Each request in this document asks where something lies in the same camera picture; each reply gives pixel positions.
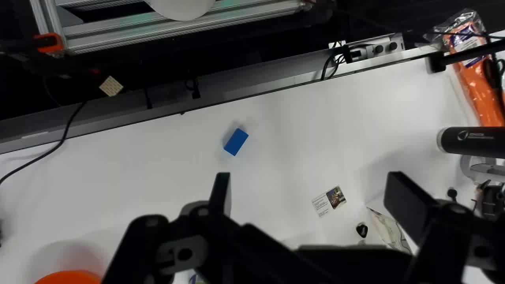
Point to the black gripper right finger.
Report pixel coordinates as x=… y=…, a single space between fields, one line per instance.
x=447 y=237

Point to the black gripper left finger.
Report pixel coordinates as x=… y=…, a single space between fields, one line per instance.
x=152 y=246

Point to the clear glass jar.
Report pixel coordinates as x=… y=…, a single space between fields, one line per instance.
x=482 y=167

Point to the orange bowl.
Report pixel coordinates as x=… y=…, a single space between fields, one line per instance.
x=68 y=278

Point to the blue rectangular block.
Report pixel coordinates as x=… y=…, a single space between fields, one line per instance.
x=236 y=140

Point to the orange plastic bag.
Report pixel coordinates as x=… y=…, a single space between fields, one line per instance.
x=482 y=99

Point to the beige square sticker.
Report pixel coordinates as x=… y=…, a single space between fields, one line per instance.
x=111 y=85

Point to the grey power strip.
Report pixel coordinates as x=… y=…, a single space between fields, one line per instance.
x=376 y=47

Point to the orange clamp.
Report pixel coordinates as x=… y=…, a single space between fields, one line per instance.
x=49 y=41

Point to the grey table edge rail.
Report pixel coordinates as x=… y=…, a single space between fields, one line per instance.
x=237 y=84

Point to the aluminium frame rail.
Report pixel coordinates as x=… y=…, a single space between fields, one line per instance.
x=158 y=25

